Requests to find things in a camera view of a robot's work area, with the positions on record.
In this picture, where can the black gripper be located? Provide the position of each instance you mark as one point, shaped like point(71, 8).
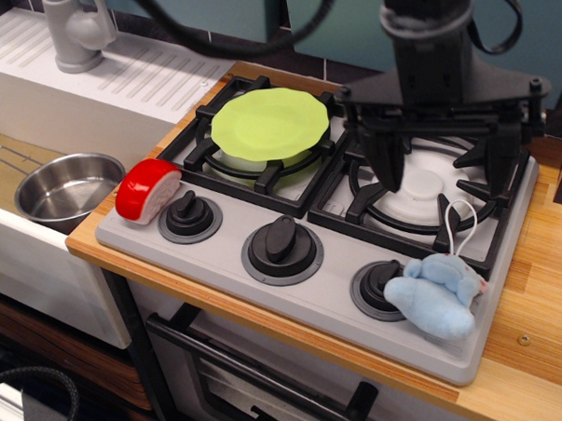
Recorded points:
point(440, 76)

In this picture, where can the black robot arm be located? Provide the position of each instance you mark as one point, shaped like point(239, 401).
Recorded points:
point(420, 19)

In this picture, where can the white right burner cap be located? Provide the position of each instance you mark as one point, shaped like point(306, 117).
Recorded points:
point(427, 175)

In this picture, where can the black right burner grate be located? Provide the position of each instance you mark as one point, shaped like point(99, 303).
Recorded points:
point(346, 206)

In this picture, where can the black burner grate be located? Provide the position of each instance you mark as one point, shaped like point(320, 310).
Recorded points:
point(346, 206)
point(282, 185)

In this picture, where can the blue stuffed hippo toy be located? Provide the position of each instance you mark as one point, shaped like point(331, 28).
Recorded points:
point(436, 293)

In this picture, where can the black right stove knob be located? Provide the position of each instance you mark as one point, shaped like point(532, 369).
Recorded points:
point(367, 290)

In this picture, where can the black stove knob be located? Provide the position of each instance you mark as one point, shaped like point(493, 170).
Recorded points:
point(282, 253)
point(367, 290)
point(190, 219)

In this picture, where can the black left burner grate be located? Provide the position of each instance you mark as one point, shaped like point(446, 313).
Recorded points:
point(282, 185)

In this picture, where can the grey toy stove top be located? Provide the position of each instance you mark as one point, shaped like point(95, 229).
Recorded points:
point(324, 300)

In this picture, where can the green plastic plate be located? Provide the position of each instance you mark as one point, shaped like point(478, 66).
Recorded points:
point(273, 123)

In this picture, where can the black middle stove knob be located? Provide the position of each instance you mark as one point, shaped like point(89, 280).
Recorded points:
point(282, 253)

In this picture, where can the black left stove knob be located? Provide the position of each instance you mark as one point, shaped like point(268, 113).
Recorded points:
point(190, 219)

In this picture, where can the red white toy cheese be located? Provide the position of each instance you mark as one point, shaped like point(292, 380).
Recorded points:
point(145, 190)

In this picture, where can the white toy sink unit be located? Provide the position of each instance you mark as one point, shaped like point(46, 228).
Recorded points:
point(123, 107)

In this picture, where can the toy oven door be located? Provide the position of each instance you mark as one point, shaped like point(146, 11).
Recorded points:
point(218, 370)

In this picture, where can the grey toy faucet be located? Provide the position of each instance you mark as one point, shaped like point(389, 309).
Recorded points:
point(79, 37)

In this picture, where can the stainless steel pot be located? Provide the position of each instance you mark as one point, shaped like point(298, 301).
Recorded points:
point(62, 193)

